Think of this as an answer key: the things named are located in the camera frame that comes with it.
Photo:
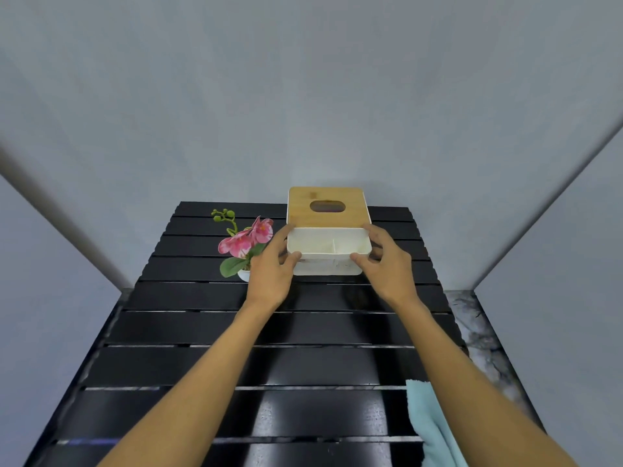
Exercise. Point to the person's right hand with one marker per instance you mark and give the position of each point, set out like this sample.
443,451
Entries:
389,272

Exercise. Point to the person's left hand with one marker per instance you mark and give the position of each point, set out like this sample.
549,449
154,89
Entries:
268,277

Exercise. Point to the person's right thumb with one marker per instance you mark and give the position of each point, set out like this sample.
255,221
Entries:
364,263

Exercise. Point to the person's left thumb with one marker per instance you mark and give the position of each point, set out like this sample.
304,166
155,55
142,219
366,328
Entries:
290,263

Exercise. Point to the white tissue box bamboo lid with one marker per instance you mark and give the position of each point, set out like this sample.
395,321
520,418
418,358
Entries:
327,233

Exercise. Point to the person's left forearm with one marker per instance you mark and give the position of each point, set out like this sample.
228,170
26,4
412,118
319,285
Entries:
194,389

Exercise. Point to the person's right forearm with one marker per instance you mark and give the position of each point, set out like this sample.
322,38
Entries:
472,384

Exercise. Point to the pink artificial orchid white pot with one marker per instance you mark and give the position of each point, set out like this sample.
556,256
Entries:
241,245

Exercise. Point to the light blue cloth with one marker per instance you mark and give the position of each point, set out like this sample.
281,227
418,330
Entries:
433,427

